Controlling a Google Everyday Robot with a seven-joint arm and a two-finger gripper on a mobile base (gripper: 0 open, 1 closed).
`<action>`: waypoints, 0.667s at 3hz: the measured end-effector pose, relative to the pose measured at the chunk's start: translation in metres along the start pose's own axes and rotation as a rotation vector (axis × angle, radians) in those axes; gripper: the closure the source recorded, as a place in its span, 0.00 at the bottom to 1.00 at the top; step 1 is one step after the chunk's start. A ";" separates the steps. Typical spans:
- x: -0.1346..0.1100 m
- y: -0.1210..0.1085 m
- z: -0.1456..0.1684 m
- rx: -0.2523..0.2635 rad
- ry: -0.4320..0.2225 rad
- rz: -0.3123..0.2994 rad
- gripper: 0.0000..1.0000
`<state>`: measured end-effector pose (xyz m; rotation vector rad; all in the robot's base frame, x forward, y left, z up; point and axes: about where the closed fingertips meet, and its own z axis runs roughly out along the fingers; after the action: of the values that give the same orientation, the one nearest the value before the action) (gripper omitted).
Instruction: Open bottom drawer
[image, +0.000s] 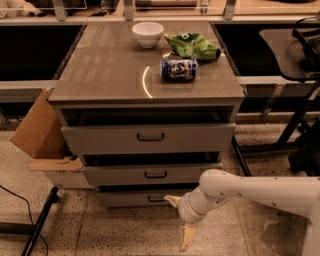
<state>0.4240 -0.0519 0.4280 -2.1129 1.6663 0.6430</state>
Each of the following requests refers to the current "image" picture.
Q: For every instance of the black office chair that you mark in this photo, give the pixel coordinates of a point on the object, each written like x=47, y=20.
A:
x=307, y=157

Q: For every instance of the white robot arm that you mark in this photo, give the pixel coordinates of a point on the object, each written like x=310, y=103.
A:
x=296, y=195

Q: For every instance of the white ceramic bowl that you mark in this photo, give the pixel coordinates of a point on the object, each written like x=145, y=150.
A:
x=147, y=34

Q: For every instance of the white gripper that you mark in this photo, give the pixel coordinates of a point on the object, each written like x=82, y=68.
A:
x=185, y=209

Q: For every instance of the blue soda can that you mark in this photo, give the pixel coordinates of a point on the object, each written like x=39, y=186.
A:
x=179, y=69

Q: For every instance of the grey drawer cabinet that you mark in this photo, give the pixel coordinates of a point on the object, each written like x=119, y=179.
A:
x=110, y=80

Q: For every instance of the black stand leg left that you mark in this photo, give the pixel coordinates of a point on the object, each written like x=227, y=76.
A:
x=33, y=229

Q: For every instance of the grey drawer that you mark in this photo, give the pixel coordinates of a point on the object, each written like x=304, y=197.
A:
x=137, y=198
x=146, y=174
x=140, y=139

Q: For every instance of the black side table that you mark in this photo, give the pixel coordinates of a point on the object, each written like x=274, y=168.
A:
x=297, y=53

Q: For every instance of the black table leg right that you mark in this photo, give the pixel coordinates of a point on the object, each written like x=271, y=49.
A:
x=240, y=157

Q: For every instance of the green chip bag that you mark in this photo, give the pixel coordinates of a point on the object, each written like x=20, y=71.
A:
x=193, y=46

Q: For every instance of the brown cardboard box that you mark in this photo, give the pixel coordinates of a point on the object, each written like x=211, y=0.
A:
x=39, y=134

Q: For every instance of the white cardboard box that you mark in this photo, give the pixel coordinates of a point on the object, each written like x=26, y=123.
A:
x=62, y=173

